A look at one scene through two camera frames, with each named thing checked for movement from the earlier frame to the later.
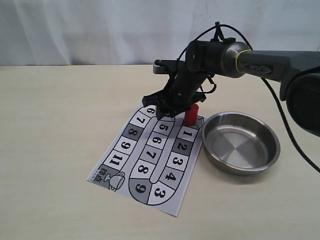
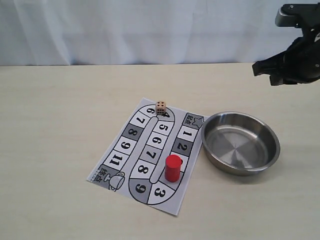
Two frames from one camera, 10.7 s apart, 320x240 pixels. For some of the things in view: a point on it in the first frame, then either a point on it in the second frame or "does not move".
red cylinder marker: (191, 115) → (172, 168)
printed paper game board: (152, 160) does not move
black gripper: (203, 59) → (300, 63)
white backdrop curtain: (138, 32) does not move
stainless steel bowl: (239, 144) does not move
